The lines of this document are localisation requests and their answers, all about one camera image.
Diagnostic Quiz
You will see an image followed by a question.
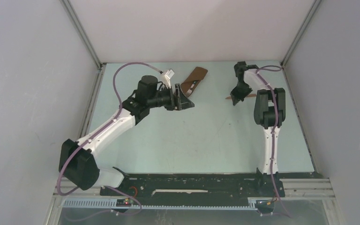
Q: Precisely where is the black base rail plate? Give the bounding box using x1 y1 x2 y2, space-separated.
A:
100 172 285 206

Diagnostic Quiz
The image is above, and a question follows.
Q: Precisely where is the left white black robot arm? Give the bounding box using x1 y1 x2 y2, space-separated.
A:
59 69 195 195

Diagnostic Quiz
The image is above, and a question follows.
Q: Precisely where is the grey cable duct strip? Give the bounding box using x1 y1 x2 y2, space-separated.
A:
62 198 257 210

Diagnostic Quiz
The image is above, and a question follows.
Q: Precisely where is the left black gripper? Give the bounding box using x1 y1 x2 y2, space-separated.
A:
147 84 194 111

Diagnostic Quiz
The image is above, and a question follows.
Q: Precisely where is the aluminium frame profile front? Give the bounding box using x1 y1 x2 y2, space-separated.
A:
281 179 335 200

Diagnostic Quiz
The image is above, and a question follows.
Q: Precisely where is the brown cloth napkin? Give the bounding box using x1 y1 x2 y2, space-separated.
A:
180 67 208 97

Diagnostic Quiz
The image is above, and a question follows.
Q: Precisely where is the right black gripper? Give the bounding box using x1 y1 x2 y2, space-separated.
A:
231 81 254 105

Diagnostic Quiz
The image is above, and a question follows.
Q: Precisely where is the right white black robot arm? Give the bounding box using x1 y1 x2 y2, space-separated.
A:
230 61 286 175

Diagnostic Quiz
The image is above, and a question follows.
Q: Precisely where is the aluminium corner post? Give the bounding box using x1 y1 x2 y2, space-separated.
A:
60 0 102 69
281 0 323 67

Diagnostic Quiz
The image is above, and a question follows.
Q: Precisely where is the left aluminium corner post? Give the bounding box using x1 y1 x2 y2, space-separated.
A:
60 0 102 69

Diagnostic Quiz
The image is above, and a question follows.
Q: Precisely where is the right aluminium corner post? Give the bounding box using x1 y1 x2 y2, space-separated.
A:
281 0 323 67

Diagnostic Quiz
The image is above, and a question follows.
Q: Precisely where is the brown wooden knife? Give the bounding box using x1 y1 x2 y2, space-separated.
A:
225 94 256 99

